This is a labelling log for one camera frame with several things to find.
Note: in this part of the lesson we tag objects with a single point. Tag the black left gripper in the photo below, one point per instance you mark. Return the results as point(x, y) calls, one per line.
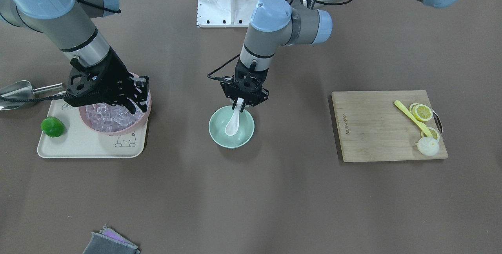
point(263, 95)

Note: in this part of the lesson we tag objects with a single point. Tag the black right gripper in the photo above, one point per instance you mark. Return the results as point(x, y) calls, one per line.
point(117, 71)

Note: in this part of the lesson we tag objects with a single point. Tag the white plastic spoon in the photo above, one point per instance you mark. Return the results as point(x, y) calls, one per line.
point(233, 124)

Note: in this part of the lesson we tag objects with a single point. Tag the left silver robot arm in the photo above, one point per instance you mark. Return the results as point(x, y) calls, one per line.
point(274, 23)

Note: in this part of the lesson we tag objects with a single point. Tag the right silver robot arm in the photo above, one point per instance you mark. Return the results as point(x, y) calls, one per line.
point(67, 23)

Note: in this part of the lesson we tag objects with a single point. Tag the mint green bowl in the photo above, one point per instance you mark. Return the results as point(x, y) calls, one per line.
point(219, 121)

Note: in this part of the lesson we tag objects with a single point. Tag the clear ice cubes pile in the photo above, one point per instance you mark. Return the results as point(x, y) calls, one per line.
point(107, 118)

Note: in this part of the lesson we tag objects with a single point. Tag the pink bowl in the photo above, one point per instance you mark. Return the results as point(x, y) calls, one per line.
point(125, 131)

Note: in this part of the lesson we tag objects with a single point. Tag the metal ice scoop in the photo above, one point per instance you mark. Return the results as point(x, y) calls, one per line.
point(25, 90)

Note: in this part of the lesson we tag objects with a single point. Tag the cream plastic tray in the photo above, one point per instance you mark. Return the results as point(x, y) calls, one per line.
point(81, 141)

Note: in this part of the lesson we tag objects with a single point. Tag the green lime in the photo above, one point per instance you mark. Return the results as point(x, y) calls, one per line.
point(52, 127)

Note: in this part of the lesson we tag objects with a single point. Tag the wooden cutting board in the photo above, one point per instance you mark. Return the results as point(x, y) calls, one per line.
point(371, 128)

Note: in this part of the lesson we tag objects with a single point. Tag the grey folded cloth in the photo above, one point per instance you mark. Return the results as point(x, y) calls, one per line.
point(109, 241)

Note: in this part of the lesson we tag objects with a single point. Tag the lemon slices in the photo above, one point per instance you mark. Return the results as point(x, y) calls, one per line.
point(424, 113)

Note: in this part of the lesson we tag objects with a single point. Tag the yellow plastic knife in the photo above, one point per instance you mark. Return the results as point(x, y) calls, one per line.
point(421, 125)

